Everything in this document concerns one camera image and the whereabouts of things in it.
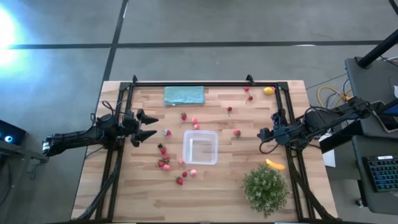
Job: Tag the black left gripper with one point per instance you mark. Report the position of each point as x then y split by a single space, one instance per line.
130 124

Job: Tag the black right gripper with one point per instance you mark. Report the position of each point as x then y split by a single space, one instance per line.
281 135

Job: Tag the red toy strawberry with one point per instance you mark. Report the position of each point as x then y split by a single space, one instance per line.
179 181
160 164
166 157
168 133
184 117
237 133
163 151

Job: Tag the yellow toy banana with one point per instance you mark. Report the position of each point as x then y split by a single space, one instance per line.
275 165

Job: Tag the yellow toy lemon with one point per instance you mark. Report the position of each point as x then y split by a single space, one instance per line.
268 91

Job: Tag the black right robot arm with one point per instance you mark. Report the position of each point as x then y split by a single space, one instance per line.
314 123

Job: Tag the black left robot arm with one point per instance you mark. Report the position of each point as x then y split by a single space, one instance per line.
71 140

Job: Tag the teal folded cloth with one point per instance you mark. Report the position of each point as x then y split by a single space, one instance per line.
183 96

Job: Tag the green potted plant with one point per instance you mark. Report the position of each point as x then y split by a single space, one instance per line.
265 189

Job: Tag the clear plastic container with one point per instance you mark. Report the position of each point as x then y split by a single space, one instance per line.
200 147

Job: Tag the white paper sheet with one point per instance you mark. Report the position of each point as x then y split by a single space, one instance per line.
329 158

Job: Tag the grey side desk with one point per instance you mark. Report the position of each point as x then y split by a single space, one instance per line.
370 84

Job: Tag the smartphone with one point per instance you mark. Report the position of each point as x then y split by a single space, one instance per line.
381 121

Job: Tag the black keyboard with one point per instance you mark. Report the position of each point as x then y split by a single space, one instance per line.
382 174

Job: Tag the black computer with blue light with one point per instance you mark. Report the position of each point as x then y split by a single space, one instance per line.
12 132

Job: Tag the white crumpled paper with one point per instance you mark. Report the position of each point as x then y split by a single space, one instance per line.
396 91

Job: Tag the black stand pole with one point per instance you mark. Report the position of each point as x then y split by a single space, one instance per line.
379 48

